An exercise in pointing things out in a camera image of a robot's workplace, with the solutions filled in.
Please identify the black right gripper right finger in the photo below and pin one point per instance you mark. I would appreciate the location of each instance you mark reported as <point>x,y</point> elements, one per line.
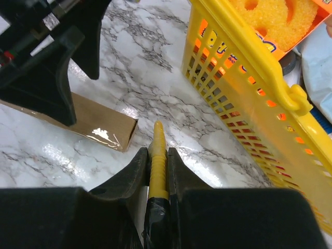
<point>207,217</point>

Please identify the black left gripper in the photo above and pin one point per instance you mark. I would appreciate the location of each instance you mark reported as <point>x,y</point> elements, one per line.
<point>40,82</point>

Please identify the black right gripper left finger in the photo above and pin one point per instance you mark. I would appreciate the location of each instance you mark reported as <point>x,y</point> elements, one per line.
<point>71,217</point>

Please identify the yellow utility knife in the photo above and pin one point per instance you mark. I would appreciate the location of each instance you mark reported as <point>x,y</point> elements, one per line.
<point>157,224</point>

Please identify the brown cardboard express box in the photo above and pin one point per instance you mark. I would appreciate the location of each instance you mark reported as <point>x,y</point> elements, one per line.
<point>95,122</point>

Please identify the orange snack box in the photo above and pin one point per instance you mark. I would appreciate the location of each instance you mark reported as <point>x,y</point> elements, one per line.
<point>282,24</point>

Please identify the yellow plastic shopping basket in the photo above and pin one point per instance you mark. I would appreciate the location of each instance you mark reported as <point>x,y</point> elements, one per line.
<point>243,83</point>

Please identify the white jar grey lid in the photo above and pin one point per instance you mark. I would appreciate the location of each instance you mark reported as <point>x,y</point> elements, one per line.
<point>291,68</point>

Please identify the light blue snack pouch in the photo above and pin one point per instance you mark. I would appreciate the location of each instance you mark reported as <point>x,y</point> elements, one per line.
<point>315,52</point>

